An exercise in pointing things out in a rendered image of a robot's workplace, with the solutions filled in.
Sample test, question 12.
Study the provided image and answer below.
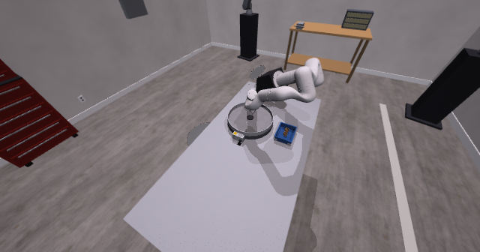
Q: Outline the blue shallow tray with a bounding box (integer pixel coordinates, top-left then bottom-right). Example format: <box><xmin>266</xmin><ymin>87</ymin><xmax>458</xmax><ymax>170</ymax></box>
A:
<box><xmin>274</xmin><ymin>122</ymin><xmax>297</xmax><ymax>146</ymax></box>

